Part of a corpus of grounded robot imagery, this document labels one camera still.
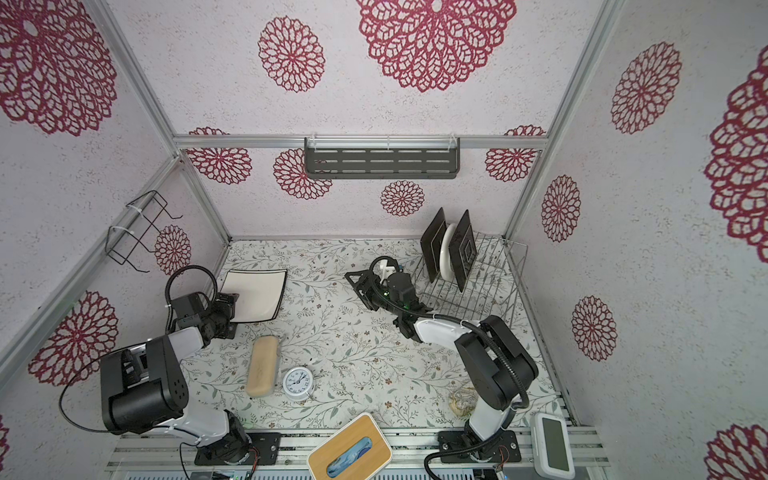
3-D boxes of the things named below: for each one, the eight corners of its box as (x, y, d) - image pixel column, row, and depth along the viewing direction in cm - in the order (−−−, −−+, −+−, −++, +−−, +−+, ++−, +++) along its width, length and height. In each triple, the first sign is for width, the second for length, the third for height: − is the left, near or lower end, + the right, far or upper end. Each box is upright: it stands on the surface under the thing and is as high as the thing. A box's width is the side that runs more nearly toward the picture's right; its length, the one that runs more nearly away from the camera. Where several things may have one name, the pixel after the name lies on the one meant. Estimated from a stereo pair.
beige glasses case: (246, 399, 83) (241, 395, 80) (256, 342, 94) (252, 336, 91) (275, 396, 84) (271, 391, 81) (282, 340, 95) (278, 334, 92)
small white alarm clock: (284, 401, 83) (279, 396, 80) (290, 372, 88) (286, 366, 85) (312, 401, 83) (309, 396, 80) (316, 372, 88) (313, 366, 85)
